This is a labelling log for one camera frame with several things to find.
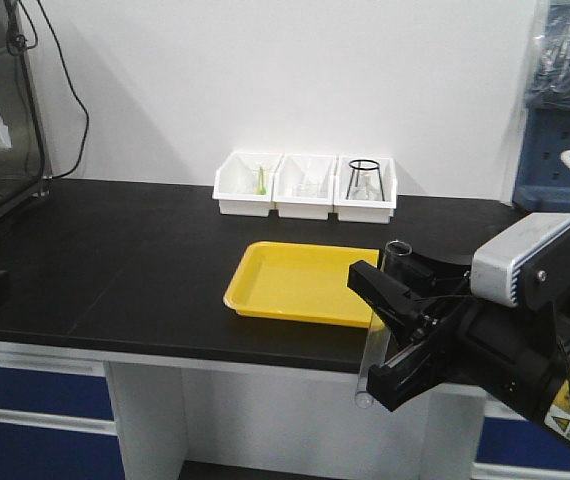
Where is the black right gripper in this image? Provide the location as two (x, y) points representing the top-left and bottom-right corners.
(347, 253), (562, 412)

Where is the tall clear test tube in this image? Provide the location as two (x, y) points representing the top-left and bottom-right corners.
(354, 239), (412, 409)

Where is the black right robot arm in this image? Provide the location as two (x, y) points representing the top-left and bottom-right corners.
(347, 254), (570, 446)

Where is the yellow plastic tray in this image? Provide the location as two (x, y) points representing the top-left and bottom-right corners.
(223, 241), (379, 328)

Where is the right white storage bin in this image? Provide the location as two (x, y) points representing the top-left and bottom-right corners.
(333, 155), (398, 224)

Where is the white storage bin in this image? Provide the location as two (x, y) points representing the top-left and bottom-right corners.
(273, 154), (337, 220)
(212, 151), (283, 217)
(333, 155), (398, 224)

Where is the middle white storage bin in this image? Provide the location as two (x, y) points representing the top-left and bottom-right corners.
(273, 154), (337, 220)

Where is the green yellow plastic dropper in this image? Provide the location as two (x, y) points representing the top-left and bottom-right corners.
(256, 166), (267, 195)

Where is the left white storage bin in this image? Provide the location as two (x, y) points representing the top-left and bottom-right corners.
(212, 151), (283, 217)

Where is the blue drying rack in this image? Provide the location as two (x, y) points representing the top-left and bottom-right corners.
(512, 1), (570, 212)

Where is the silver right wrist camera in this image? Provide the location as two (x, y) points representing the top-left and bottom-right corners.
(470, 212), (570, 310)

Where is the black wire tripod stand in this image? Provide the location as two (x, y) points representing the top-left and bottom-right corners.
(345, 159), (385, 201)

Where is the black hanging cable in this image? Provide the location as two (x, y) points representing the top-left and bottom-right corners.
(7, 0), (90, 180)

